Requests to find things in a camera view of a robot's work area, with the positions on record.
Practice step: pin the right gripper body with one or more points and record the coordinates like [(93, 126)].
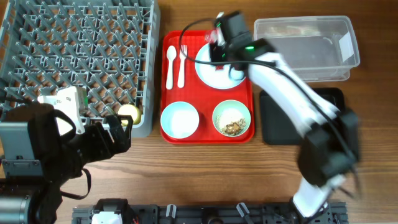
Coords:
[(220, 53)]

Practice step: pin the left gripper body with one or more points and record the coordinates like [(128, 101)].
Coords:
[(91, 145)]

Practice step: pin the yellow plastic cup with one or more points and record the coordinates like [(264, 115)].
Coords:
[(131, 110)]

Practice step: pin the cream plastic fork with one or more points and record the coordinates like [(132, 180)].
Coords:
[(181, 74)]

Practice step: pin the cream plastic spoon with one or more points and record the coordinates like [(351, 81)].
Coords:
[(171, 55)]

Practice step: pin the green bowl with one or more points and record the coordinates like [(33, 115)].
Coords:
[(229, 104)]

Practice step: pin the food scraps and rice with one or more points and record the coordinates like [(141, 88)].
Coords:
[(231, 122)]

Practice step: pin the red ketchup packet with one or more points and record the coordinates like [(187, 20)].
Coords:
[(213, 37)]

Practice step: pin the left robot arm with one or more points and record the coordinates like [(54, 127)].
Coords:
[(42, 151)]

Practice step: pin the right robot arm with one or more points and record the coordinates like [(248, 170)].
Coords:
[(330, 138)]

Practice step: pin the grey dishwasher rack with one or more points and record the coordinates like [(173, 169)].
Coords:
[(106, 47)]

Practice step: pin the black waste tray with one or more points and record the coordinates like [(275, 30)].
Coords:
[(277, 128)]

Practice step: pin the light blue plate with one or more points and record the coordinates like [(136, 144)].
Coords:
[(221, 79)]

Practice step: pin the light blue bowl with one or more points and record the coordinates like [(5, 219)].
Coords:
[(179, 120)]

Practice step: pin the red serving tray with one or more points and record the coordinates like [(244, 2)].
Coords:
[(204, 98)]

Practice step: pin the clear plastic bin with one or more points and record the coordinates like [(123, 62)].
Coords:
[(317, 48)]

